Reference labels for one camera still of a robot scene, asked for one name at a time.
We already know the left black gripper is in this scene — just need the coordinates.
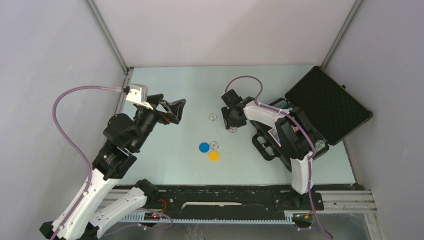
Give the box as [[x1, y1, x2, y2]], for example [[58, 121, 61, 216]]
[[132, 94, 187, 151]]

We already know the white poker chip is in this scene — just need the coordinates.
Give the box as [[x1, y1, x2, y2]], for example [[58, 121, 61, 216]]
[[228, 127, 237, 134], [209, 141, 219, 150], [208, 113, 217, 121]]

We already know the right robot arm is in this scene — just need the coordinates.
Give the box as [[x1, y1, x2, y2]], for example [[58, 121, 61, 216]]
[[221, 89, 317, 209]]

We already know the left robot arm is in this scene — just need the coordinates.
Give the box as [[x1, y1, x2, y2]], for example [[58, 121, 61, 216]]
[[39, 94, 187, 240]]

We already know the blue card deck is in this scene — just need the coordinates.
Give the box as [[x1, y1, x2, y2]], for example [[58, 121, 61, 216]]
[[268, 128, 281, 147]]

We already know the blue disc chip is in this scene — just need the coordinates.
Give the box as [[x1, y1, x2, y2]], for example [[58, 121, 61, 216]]
[[198, 142, 210, 153]]

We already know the yellow disc chip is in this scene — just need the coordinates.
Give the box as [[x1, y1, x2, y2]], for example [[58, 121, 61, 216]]
[[208, 150, 221, 162]]

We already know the green chip row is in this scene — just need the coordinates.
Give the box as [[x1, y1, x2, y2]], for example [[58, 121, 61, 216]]
[[315, 139, 327, 152]]

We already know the black poker case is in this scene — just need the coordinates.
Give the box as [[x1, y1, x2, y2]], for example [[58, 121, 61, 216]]
[[250, 66, 373, 172]]

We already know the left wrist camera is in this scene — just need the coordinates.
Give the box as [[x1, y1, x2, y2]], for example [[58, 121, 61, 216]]
[[125, 84, 148, 106]]

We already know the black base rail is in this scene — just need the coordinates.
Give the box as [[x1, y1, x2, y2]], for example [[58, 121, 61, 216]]
[[109, 184, 326, 222]]

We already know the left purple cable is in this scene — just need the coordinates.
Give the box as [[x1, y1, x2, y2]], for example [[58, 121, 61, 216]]
[[51, 85, 131, 240]]

